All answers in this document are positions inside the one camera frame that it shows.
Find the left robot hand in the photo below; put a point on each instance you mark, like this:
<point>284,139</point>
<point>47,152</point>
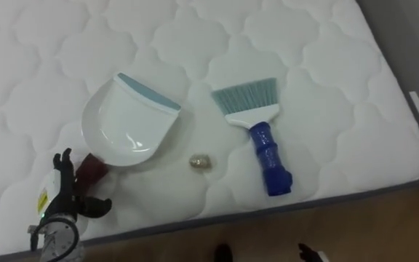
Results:
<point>62,196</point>

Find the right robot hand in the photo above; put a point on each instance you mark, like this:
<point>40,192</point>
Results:
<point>309,254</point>

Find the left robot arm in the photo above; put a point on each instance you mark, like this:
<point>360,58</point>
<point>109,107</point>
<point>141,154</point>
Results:
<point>58,240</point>

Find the white quilted bed mattress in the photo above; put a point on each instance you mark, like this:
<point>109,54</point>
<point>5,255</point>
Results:
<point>304,43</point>

